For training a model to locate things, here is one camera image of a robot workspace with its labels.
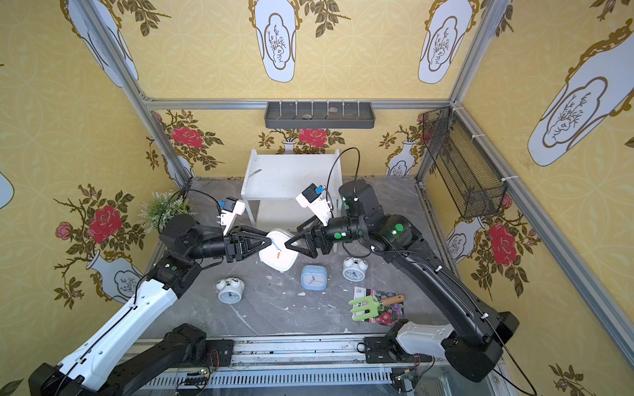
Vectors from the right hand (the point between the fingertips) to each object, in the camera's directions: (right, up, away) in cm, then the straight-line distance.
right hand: (294, 243), depth 59 cm
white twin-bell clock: (-23, -18, +20) cm, 36 cm away
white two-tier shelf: (-8, +16, +17) cm, 25 cm away
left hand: (-5, -1, +2) cm, 6 cm away
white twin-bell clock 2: (+18, -13, +25) cm, 33 cm away
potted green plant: (-50, +8, +29) cm, 58 cm away
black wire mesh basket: (+59, +13, +25) cm, 65 cm away
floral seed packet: (+30, -27, +23) cm, 47 cm away
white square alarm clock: (-4, -3, +1) cm, 5 cm away
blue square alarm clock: (+4, -16, +25) cm, 30 cm away
